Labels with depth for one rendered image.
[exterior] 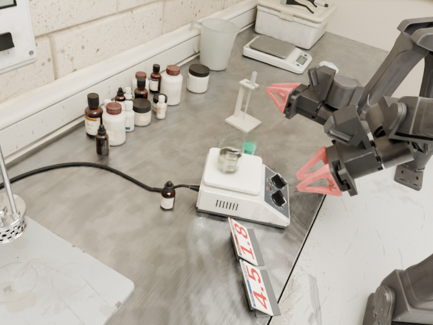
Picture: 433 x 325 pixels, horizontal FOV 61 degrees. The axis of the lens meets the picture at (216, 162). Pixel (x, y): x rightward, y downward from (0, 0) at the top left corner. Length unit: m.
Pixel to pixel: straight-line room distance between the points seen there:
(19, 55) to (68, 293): 0.41
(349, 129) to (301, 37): 1.16
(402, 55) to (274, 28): 0.96
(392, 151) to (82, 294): 0.56
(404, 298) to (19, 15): 0.57
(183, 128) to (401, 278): 0.66
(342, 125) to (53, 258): 0.54
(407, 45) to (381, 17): 1.16
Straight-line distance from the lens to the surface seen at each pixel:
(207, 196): 0.76
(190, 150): 0.95
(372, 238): 0.90
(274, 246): 0.78
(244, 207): 0.77
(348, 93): 0.91
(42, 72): 0.96
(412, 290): 0.60
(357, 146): 0.69
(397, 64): 0.93
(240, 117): 1.11
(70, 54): 1.00
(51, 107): 0.94
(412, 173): 1.15
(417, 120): 0.63
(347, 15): 2.09
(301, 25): 1.75
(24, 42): 0.39
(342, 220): 0.90
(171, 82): 1.08
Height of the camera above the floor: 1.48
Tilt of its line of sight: 38 degrees down
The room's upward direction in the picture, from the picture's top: 12 degrees clockwise
